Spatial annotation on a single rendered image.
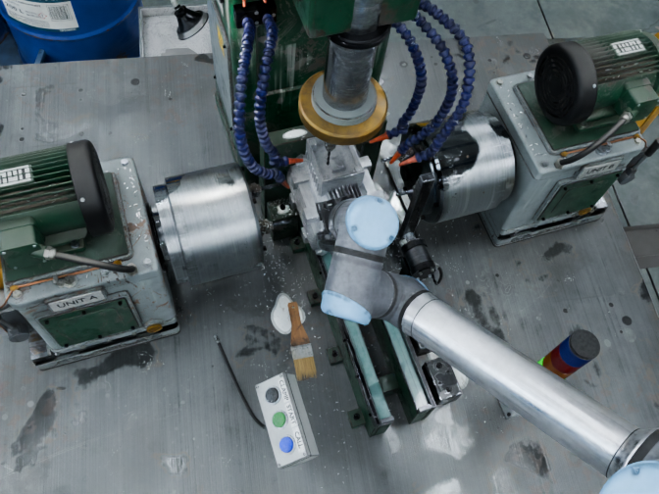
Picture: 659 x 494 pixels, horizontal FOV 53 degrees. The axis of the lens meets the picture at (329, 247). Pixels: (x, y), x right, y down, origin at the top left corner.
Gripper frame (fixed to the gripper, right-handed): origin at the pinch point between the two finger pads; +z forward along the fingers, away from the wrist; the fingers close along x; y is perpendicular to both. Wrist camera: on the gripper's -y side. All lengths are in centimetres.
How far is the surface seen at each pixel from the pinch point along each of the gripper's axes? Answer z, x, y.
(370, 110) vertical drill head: -17.8, -9.6, 22.4
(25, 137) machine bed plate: 58, 66, 43
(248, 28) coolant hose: -18.0, 10.1, 41.7
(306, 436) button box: -18.8, 17.9, -36.1
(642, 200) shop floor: 110, -164, -27
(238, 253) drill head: -0.4, 20.6, 0.4
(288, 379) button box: -13.1, 18.0, -25.9
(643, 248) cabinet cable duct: 96, -149, -45
